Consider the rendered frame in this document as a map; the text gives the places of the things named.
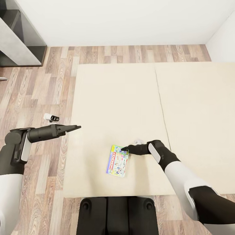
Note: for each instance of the bed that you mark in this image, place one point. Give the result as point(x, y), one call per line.
point(189, 106)

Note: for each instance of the desk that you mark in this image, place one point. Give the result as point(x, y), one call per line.
point(20, 43)

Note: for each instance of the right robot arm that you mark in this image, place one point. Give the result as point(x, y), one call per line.
point(199, 199)

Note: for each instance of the board game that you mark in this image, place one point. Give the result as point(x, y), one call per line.
point(117, 162)

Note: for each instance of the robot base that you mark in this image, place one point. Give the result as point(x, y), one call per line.
point(117, 215)

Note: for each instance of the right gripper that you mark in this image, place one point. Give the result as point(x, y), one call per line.
point(133, 149)

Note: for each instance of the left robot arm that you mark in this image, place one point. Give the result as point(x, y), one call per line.
point(13, 157)

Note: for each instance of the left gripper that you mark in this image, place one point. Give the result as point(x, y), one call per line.
point(55, 131)

